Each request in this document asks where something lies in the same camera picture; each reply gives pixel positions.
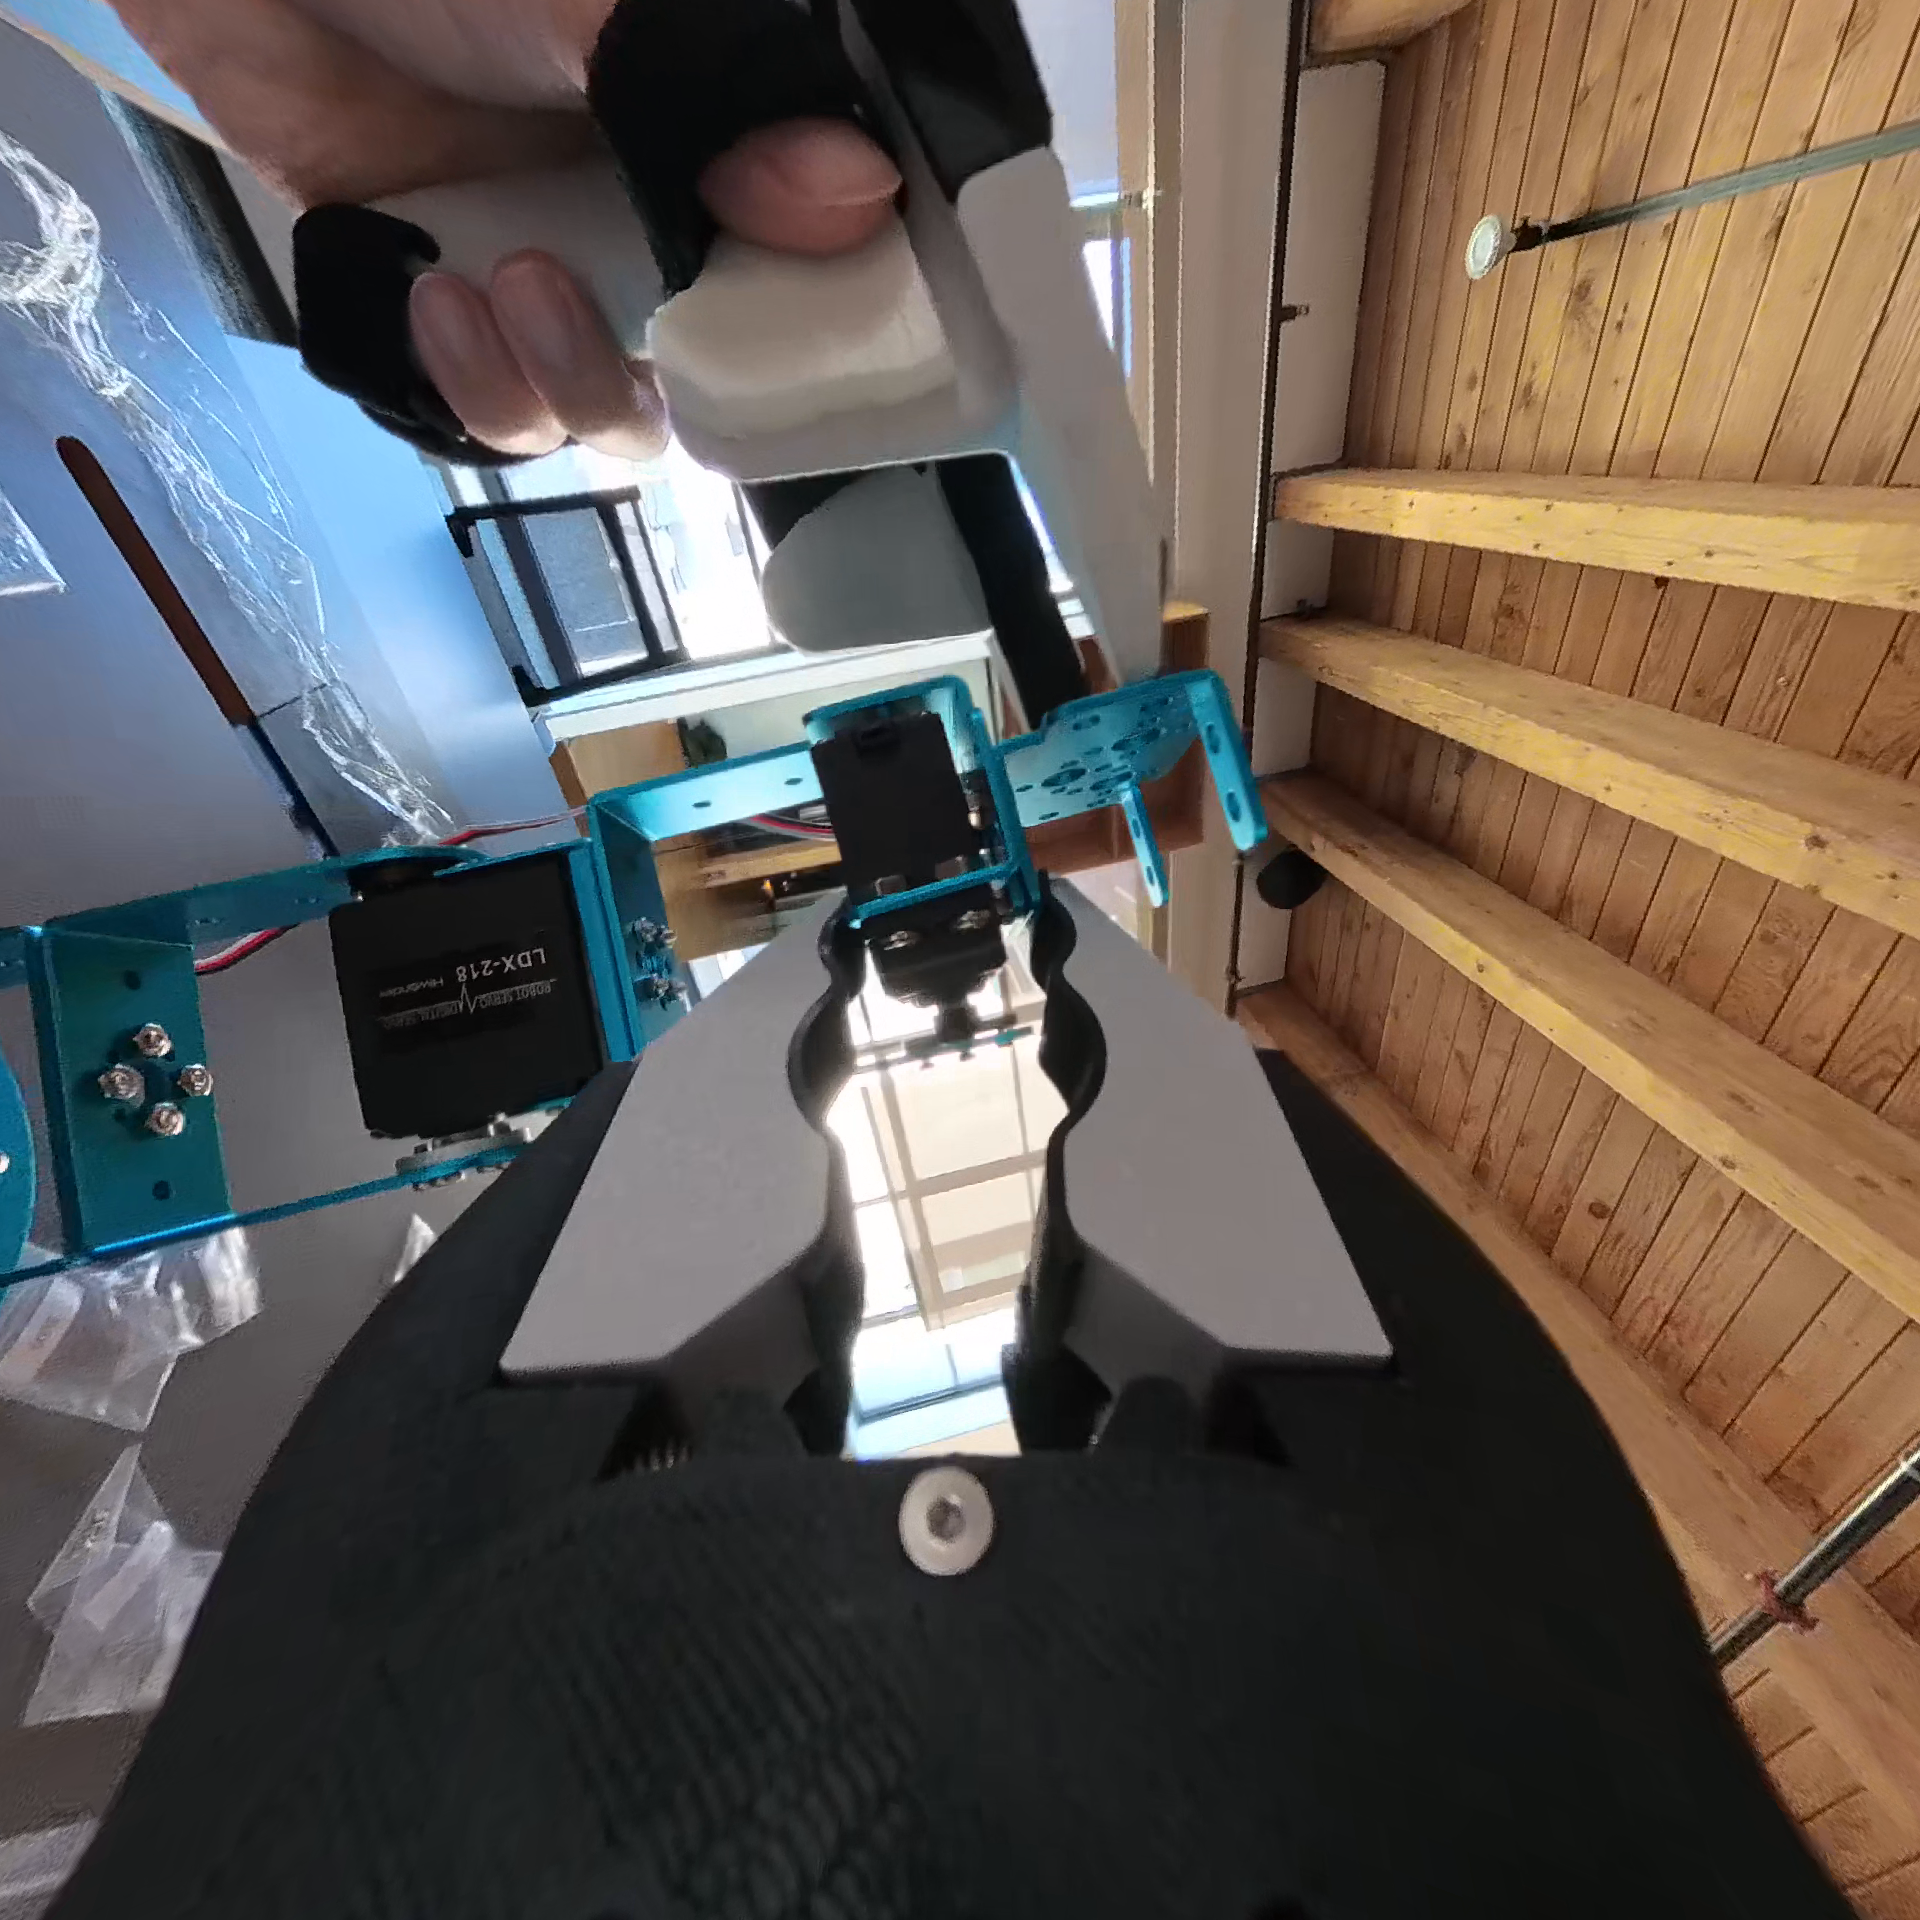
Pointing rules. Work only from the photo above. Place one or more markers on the black ceiling pipe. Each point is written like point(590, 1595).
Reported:
point(1267, 450)

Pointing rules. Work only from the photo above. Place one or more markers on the blue toy robot arm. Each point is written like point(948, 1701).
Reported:
point(67, 989)

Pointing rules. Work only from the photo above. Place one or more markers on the small clear parts bag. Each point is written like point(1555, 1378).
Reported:
point(130, 1588)
point(120, 1336)

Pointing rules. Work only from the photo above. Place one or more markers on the metal ceiling rod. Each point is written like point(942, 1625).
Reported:
point(1787, 1597)
point(1725, 181)

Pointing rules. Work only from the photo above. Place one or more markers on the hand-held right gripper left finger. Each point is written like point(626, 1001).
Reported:
point(675, 1200)

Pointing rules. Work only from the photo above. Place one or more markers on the person's left hand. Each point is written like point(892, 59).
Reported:
point(375, 90)

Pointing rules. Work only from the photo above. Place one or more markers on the black ceiling dome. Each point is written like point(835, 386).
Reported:
point(1291, 881)

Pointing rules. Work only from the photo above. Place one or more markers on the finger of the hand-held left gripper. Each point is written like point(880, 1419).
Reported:
point(869, 563)
point(1067, 420)

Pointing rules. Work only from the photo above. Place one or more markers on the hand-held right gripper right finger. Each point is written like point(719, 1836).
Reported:
point(1215, 1200)

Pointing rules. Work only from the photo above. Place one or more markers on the crumpled clear plastic wrap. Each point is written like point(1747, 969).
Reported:
point(360, 749)

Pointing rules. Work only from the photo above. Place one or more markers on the grey desk with wood edge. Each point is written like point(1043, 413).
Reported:
point(720, 687)

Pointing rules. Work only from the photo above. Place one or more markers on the black slatted chair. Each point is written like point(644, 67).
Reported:
point(541, 508)

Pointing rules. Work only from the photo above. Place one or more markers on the round ceiling fixture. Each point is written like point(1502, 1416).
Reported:
point(1487, 247)

